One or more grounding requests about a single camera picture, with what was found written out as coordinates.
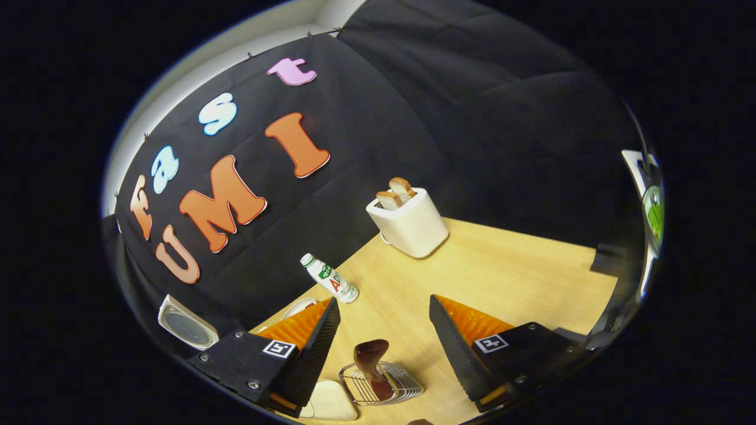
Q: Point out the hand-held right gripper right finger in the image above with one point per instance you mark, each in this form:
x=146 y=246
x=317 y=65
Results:
x=452 y=348

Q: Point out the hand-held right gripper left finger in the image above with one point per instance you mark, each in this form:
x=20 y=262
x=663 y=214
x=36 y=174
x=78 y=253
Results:
x=313 y=348

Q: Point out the clear rice box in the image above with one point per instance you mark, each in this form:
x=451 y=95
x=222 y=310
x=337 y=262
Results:
x=331 y=401

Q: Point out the brown wooden spoon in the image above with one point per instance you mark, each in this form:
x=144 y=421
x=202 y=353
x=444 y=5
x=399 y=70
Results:
x=372 y=360

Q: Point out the white rice cooker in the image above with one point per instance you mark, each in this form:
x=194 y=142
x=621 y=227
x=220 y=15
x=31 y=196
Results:
x=186 y=327

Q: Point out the white round plate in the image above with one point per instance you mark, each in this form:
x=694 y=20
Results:
x=295 y=307

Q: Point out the white drink bottle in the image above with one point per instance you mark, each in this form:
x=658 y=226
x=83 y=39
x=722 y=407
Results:
x=331 y=278

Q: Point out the white toaster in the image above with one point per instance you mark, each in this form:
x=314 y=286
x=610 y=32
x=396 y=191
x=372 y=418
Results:
x=413 y=227

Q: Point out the toasted bread slice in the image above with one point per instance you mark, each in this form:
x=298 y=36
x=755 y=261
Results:
x=403 y=188
x=390 y=201

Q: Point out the black backdrop cloth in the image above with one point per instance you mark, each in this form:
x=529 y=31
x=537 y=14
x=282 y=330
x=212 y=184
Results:
x=472 y=130

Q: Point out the green round object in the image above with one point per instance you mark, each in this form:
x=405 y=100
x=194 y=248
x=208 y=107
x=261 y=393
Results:
x=654 y=215

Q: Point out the white board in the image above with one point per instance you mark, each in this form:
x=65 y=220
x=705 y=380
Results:
x=635 y=162

